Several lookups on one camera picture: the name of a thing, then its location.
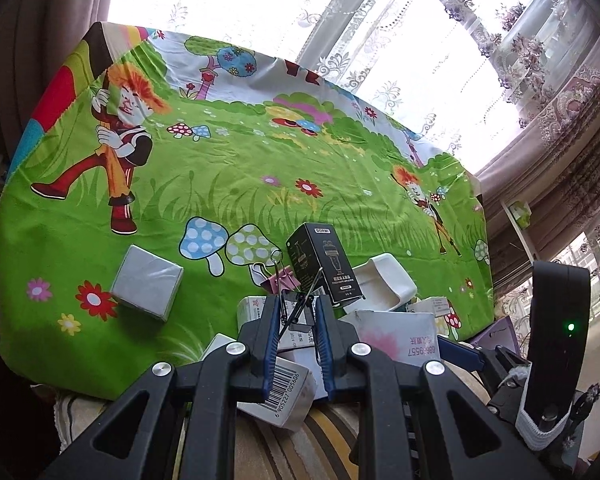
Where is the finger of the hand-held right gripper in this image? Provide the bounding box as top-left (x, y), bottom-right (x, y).
top-left (436, 335), bottom-right (531, 402)

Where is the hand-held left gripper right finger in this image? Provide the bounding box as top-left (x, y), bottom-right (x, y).
top-left (314, 295), bottom-right (556, 480)

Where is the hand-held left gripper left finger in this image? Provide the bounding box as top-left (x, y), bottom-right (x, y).
top-left (40, 295), bottom-right (286, 480)

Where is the white box with red print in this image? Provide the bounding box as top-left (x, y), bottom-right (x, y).
top-left (237, 296), bottom-right (268, 331)

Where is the purple cardboard box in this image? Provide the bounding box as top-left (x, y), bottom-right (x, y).
top-left (470, 316), bottom-right (516, 356)

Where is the black binder clip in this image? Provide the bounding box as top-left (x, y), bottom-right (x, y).
top-left (278, 267), bottom-right (327, 343)

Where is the white box with grey text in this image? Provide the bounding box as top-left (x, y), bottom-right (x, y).
top-left (410, 297), bottom-right (453, 318)

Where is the small plain white box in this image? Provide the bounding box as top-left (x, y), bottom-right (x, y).
top-left (200, 332), bottom-right (238, 362)

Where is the white barcode box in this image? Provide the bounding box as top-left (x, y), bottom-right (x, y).
top-left (237, 355), bottom-right (318, 433)

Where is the white labelled box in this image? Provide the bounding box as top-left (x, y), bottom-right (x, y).
top-left (277, 330), bottom-right (321, 362)

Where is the pink binder clip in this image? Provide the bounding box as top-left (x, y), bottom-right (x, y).
top-left (250, 254), bottom-right (307, 295)

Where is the white box with pink print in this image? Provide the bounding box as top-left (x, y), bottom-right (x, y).
top-left (340, 310), bottom-right (446, 366)

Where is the black printed box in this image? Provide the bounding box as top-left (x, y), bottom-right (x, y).
top-left (286, 222), bottom-right (365, 306)

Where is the white shelf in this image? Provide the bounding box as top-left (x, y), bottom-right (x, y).
top-left (500, 200), bottom-right (537, 271)

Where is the white plastic tray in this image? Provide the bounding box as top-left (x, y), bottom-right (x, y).
top-left (352, 254), bottom-right (418, 313)

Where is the shiny silver box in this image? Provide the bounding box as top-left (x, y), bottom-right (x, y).
top-left (110, 245), bottom-right (184, 322)

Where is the mauve patterned curtain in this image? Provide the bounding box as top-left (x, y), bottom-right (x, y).
top-left (475, 25), bottom-right (600, 281)

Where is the green cartoon printed blanket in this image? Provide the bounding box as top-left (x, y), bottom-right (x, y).
top-left (0, 22), bottom-right (496, 401)

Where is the dark brown curtain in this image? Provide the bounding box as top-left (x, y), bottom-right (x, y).
top-left (0, 0), bottom-right (123, 211)

